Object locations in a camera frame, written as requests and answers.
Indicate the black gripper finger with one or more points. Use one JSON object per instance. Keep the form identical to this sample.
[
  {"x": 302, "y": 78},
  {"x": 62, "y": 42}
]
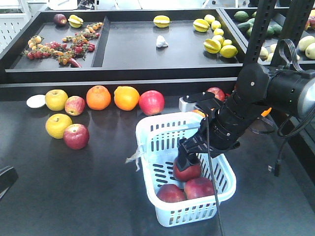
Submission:
[{"x": 8, "y": 176}]

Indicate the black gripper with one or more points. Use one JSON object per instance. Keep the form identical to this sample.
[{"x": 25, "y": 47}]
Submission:
[{"x": 211, "y": 137}]

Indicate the light blue plastic basket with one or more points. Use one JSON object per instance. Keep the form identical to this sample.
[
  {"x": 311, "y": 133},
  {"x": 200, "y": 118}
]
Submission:
[{"x": 158, "y": 138}]

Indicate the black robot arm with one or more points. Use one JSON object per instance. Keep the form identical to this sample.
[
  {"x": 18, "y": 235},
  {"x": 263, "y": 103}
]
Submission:
[{"x": 287, "y": 88}]

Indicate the orange near centre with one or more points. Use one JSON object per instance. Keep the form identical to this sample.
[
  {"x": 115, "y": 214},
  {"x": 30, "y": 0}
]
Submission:
[{"x": 199, "y": 112}]

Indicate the yellow apple front left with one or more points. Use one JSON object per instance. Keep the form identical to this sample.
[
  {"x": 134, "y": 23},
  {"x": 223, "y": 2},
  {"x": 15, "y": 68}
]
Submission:
[{"x": 56, "y": 125}]

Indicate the red yellow apple back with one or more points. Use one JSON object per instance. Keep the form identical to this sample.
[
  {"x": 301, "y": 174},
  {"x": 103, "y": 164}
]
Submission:
[{"x": 218, "y": 92}]

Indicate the red apple beside yellow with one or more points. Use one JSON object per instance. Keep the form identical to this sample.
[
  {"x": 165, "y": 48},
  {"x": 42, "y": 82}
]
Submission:
[{"x": 76, "y": 136}]

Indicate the white round disc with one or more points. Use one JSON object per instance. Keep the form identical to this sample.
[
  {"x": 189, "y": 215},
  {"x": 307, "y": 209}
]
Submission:
[{"x": 36, "y": 101}]

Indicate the yellow apple back left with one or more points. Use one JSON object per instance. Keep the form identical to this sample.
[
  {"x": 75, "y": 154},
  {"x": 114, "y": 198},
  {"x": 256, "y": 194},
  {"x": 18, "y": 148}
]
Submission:
[{"x": 55, "y": 99}]

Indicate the large orange right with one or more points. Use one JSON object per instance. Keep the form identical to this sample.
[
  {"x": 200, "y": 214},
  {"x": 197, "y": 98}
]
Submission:
[{"x": 266, "y": 112}]

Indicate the small pink apple left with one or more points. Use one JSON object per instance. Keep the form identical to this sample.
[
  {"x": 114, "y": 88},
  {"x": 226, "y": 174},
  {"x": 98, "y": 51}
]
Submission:
[{"x": 74, "y": 105}]

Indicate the orange far left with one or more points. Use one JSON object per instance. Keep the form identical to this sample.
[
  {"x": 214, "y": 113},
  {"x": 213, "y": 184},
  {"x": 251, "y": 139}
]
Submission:
[{"x": 98, "y": 98}]

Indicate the black wooden produce stand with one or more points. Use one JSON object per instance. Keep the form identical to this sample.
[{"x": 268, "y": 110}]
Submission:
[{"x": 109, "y": 187}]

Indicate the white garlic bulb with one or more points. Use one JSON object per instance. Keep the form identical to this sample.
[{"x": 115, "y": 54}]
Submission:
[{"x": 161, "y": 42}]

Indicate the yellow starfruit centre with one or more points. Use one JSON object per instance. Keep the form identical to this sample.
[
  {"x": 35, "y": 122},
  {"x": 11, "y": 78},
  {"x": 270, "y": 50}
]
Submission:
[{"x": 161, "y": 21}]

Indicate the dark plum back tray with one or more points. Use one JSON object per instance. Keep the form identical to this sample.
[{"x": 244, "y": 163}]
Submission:
[{"x": 60, "y": 20}]

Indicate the yellow starfruit left tray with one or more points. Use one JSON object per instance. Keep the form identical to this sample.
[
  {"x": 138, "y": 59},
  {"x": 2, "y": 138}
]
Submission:
[{"x": 75, "y": 21}]

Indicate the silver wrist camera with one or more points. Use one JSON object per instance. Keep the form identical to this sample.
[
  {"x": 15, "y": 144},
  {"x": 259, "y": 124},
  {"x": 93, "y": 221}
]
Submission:
[{"x": 203, "y": 101}]

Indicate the black upright post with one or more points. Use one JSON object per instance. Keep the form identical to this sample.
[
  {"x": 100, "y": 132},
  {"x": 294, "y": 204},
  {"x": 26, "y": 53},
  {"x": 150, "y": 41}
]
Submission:
[
  {"x": 263, "y": 16},
  {"x": 292, "y": 24}
]

